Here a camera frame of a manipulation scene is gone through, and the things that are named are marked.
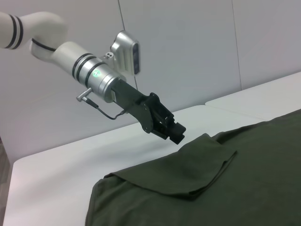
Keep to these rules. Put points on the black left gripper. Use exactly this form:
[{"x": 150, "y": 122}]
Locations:
[{"x": 138, "y": 106}]

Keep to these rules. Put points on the white and silver left arm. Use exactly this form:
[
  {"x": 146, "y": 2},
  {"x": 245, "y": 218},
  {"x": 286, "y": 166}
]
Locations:
[{"x": 68, "y": 56}]

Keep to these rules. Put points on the dark green shirt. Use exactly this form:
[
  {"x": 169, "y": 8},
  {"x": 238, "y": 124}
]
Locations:
[{"x": 235, "y": 176}]

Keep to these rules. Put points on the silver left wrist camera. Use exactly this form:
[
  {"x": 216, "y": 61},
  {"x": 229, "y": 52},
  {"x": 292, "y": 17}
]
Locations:
[{"x": 127, "y": 51}]

